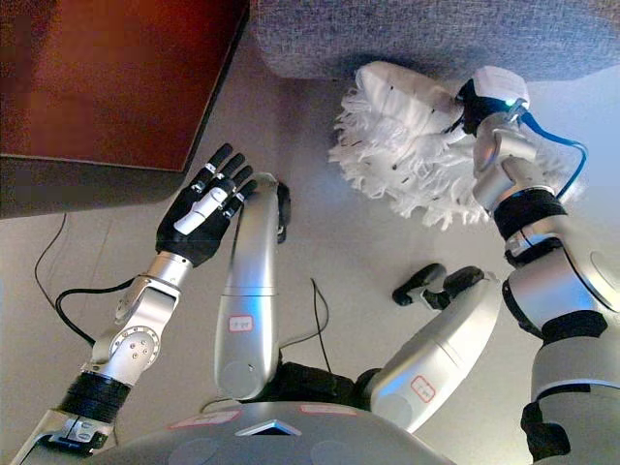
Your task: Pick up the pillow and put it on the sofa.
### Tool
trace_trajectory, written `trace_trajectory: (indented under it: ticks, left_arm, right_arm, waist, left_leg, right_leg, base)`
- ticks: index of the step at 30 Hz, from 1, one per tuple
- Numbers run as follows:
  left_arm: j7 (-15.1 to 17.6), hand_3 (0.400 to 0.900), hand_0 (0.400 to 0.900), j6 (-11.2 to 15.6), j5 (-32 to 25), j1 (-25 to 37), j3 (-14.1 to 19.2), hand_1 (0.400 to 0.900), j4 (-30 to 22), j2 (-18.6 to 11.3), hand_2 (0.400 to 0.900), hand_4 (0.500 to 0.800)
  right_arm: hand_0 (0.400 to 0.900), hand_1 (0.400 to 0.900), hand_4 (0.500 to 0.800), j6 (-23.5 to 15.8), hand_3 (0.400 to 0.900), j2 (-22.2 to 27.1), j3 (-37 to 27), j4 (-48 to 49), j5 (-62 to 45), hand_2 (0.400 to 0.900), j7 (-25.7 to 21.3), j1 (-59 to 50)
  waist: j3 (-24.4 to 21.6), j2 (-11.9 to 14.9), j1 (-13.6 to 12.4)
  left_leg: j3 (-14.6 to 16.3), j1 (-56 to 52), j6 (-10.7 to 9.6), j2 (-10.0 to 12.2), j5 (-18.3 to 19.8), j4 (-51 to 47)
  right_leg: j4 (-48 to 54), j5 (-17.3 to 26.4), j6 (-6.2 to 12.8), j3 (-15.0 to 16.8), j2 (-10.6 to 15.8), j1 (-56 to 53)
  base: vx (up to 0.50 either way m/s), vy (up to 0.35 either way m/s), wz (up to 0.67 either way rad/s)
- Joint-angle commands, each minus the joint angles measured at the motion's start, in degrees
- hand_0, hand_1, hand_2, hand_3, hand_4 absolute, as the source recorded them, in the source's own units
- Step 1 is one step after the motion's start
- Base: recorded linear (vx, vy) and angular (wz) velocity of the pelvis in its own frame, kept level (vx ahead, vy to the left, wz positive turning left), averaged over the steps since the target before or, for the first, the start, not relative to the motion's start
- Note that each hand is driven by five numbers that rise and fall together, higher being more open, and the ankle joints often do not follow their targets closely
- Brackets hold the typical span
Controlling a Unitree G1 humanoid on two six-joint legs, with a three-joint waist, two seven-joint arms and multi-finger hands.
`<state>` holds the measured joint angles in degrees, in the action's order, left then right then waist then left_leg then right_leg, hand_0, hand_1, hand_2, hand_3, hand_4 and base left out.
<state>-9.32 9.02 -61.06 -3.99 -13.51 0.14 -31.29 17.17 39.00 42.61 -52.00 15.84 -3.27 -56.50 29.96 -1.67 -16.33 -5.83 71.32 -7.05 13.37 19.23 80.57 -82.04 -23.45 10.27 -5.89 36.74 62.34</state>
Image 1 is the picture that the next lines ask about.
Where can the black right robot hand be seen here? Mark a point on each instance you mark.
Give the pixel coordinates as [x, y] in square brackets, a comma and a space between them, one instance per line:
[494, 89]

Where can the black left robot foot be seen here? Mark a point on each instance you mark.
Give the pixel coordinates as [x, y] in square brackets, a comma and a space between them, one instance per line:
[284, 206]

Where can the silver left robot leg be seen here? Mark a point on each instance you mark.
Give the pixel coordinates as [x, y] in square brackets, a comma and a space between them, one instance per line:
[252, 290]

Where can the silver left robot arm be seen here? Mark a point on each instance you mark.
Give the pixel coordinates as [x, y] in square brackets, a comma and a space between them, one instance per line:
[128, 339]

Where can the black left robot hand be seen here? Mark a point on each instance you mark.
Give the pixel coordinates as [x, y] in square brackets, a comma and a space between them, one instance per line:
[201, 218]

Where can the grey fabric armchair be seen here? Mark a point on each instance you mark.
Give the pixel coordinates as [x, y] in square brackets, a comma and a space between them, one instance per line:
[436, 34]

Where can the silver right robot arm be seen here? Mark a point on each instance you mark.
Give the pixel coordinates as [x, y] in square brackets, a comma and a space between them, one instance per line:
[557, 290]

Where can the silver right robot leg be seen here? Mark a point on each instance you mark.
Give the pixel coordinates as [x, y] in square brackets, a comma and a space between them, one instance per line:
[436, 349]

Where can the grey robot torso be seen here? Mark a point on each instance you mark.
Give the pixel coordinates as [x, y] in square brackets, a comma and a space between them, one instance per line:
[271, 441]

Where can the silver robot leg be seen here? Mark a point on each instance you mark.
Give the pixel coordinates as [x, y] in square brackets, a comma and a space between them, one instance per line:
[436, 349]
[252, 290]

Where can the white fringed cloth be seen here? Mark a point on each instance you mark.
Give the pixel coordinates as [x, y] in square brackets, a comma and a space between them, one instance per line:
[412, 155]

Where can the black robot pelvis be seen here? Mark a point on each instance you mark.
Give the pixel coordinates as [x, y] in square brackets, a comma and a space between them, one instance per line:
[315, 385]

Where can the red-brown wooden cabinet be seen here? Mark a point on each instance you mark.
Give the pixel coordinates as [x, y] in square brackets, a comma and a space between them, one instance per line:
[106, 82]

